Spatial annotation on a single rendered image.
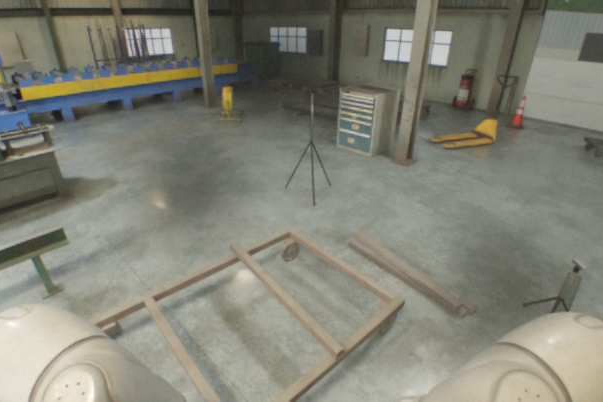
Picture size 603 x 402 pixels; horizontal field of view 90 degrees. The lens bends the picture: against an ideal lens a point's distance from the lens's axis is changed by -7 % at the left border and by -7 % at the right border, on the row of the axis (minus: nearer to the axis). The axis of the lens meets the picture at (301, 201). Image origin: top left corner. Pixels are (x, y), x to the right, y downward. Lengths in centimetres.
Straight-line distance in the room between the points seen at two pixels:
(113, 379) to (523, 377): 44
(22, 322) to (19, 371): 8
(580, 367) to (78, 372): 58
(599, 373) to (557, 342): 6
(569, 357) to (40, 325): 69
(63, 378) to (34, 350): 10
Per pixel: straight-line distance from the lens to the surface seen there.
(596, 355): 57
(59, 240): 318
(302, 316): 206
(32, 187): 489
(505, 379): 44
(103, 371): 44
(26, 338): 56
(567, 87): 1027
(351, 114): 551
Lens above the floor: 190
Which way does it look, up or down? 29 degrees down
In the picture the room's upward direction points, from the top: 1 degrees clockwise
